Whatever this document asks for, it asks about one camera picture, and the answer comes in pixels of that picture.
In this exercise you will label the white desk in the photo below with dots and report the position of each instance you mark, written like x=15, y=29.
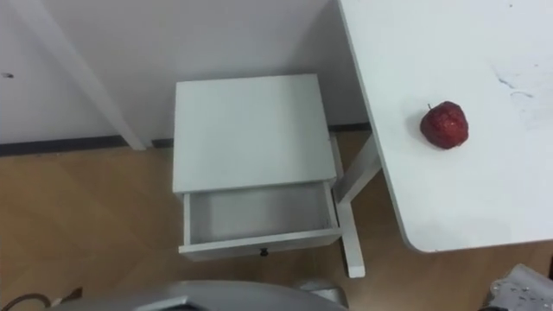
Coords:
x=466, y=194

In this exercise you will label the open white cabinet drawer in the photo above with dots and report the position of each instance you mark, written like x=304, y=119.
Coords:
x=259, y=244

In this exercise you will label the white bedside cabinet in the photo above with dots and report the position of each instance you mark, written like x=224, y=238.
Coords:
x=252, y=131

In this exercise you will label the red apple soft toy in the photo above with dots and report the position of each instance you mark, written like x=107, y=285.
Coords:
x=445, y=126

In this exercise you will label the robot body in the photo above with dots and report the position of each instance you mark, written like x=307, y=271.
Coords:
x=224, y=298

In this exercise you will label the dark baseboard strip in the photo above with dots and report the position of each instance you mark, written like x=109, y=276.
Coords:
x=60, y=144

